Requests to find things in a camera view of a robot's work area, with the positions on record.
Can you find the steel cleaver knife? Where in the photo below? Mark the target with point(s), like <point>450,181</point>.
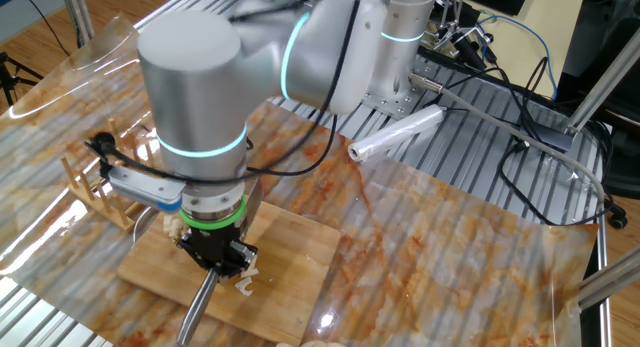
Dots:
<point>197,307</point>

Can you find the grey post foot bracket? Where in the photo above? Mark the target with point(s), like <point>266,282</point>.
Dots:
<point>547,137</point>

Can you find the beige board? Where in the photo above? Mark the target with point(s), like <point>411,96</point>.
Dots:
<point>525,52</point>

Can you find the marble pattern plastic sheet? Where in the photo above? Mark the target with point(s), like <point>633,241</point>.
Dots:
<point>475,267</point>

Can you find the wooden peg rack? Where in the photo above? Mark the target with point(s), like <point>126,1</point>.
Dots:
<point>102,204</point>

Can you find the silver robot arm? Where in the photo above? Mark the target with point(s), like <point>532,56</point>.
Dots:
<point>195,87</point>

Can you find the black office chair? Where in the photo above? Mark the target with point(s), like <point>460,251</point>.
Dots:
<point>625,137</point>

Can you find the aluminium frame post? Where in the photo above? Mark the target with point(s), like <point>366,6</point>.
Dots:
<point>80,12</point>
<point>605,82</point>
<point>615,277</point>

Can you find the black tripod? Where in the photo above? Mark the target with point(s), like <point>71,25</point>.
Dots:
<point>5,62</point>

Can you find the bamboo cutting board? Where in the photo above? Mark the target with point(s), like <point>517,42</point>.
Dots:
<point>290,272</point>

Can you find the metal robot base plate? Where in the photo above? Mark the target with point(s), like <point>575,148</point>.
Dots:
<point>400,101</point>

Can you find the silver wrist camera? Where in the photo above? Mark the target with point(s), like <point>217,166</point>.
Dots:
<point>145,187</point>

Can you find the metal bowl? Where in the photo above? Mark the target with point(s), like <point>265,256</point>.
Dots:
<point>141,222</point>

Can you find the clear plastic wrap roll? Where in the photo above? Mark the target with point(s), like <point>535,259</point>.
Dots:
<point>395,132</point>

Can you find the black caster wheel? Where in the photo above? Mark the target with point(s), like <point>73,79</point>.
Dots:
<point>616,219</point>

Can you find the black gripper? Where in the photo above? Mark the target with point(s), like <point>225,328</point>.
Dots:
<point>217,244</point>

